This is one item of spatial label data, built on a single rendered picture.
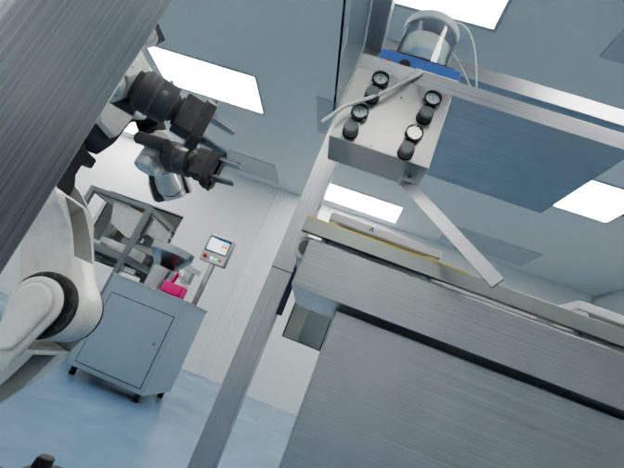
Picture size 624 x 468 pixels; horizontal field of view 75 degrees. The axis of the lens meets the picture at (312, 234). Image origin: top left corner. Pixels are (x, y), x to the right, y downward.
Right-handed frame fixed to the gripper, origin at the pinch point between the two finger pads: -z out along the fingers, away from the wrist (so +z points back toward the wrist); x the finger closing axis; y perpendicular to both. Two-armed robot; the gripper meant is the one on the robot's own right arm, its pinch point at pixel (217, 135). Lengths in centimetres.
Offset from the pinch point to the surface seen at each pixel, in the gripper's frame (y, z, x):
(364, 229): 19.5, -32.3, 9.6
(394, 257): 25.2, -37.4, 13.9
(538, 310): 40, -62, 14
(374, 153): 21.2, -27.3, -5.8
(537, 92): 16, -78, -62
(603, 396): 48, -74, 26
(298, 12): -157, -32, -185
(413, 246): 25.1, -41.4, 9.5
